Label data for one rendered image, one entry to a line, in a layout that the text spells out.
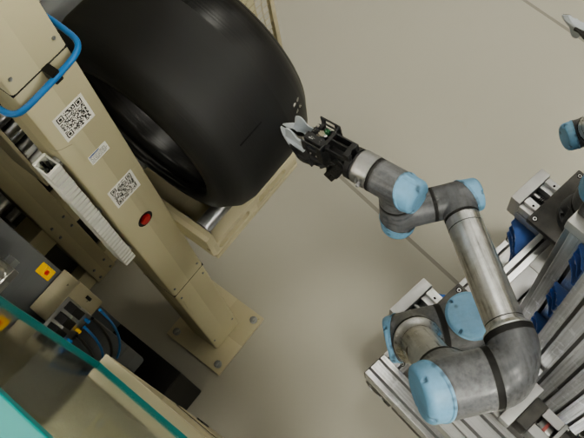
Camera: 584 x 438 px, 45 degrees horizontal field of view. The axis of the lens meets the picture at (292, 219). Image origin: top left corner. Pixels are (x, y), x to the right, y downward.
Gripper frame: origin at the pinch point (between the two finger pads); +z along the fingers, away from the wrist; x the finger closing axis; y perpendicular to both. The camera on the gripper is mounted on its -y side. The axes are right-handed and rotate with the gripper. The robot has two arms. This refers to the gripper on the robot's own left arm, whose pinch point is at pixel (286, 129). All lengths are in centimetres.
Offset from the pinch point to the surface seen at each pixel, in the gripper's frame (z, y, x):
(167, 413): -21, 1, 62
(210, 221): 18.4, -30.6, 20.0
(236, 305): 40, -119, 22
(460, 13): 47, -122, -144
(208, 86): 9.1, 18.7, 8.1
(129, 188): 22.0, -1.1, 30.6
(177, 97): 11.7, 20.1, 14.1
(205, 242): 13.9, -28.0, 25.9
